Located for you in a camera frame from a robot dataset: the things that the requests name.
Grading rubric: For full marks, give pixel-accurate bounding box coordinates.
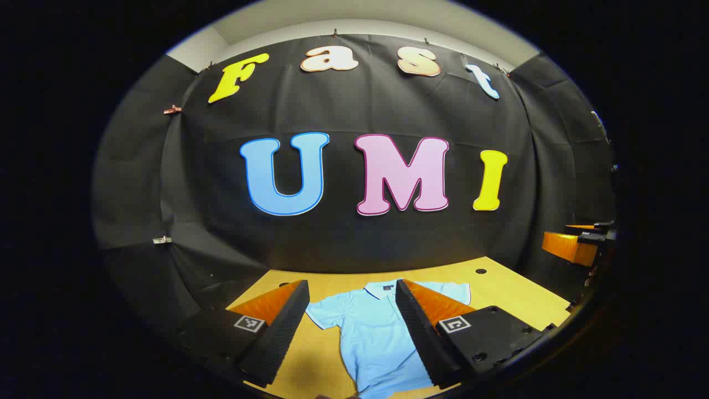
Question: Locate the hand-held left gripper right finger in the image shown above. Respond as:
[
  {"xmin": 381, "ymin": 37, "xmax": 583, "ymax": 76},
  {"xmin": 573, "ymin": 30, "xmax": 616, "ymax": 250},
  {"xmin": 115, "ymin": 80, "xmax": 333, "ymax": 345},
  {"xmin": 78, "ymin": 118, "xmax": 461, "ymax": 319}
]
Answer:
[{"xmin": 395, "ymin": 279, "xmax": 557, "ymax": 389}]

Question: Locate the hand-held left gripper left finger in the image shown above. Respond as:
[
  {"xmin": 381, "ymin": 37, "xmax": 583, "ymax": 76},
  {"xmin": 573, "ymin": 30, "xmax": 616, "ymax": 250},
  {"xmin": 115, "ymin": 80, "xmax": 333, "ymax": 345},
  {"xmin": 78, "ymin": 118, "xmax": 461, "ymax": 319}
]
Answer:
[{"xmin": 166, "ymin": 280, "xmax": 311, "ymax": 388}]

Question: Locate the light blue T-shirt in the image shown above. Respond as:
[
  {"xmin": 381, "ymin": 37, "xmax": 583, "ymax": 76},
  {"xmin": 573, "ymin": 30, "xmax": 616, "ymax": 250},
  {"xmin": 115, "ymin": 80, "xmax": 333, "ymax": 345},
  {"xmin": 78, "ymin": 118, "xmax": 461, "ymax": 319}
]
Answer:
[{"xmin": 305, "ymin": 280, "xmax": 471, "ymax": 399}]

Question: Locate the black backdrop cloth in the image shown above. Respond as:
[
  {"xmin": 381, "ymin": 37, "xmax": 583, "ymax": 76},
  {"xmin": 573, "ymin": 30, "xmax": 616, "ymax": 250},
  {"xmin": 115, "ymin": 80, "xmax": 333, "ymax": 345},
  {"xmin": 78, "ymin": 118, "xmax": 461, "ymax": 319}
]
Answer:
[{"xmin": 91, "ymin": 33, "xmax": 618, "ymax": 333}]

